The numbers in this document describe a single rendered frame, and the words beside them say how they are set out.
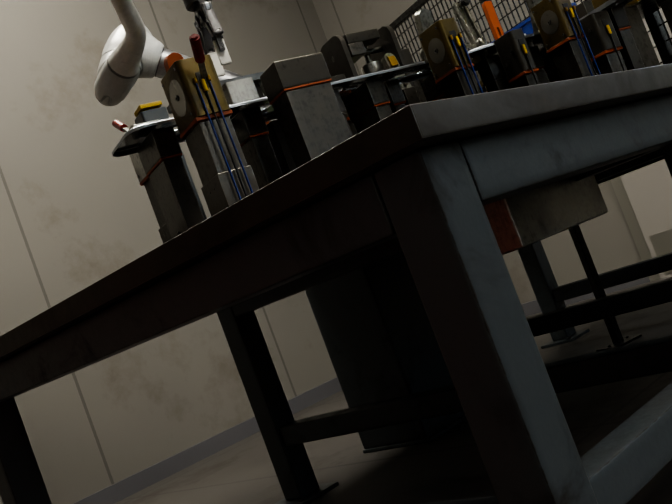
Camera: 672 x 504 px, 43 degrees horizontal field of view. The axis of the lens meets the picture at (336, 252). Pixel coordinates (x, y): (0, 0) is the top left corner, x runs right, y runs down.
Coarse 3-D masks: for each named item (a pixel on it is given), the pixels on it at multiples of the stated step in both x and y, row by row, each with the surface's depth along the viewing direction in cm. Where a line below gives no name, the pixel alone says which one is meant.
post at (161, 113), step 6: (156, 108) 216; (162, 108) 216; (144, 114) 214; (150, 114) 214; (156, 114) 215; (162, 114) 216; (168, 114) 217; (138, 120) 216; (144, 120) 214; (150, 120) 214; (186, 168) 216; (192, 180) 216; (192, 186) 215; (198, 198) 215; (204, 216) 215
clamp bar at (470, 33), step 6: (462, 0) 247; (468, 0) 248; (456, 6) 249; (462, 6) 249; (456, 12) 250; (462, 12) 250; (468, 12) 250; (462, 18) 248; (468, 18) 250; (462, 24) 249; (468, 24) 250; (474, 24) 249; (468, 30) 248; (474, 30) 250; (468, 36) 248; (474, 36) 247; (480, 36) 248; (474, 42) 247
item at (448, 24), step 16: (432, 32) 198; (448, 32) 196; (432, 48) 200; (448, 48) 196; (464, 48) 197; (432, 64) 201; (448, 64) 197; (464, 64) 196; (448, 80) 199; (464, 80) 196; (448, 96) 201
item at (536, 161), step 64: (512, 128) 110; (576, 128) 121; (640, 128) 134; (384, 192) 100; (448, 192) 97; (512, 192) 106; (576, 192) 167; (256, 256) 119; (320, 256) 110; (384, 256) 207; (448, 256) 96; (128, 320) 145; (192, 320) 135; (256, 320) 257; (448, 320) 98; (512, 320) 98; (576, 320) 273; (0, 384) 188; (256, 384) 252; (512, 384) 94; (576, 384) 179; (0, 448) 198; (512, 448) 96; (576, 448) 99; (640, 448) 110
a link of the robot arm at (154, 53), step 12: (120, 36) 276; (108, 48) 275; (144, 48) 277; (156, 48) 280; (144, 60) 278; (156, 60) 280; (144, 72) 281; (156, 72) 283; (228, 72) 288; (264, 96) 289
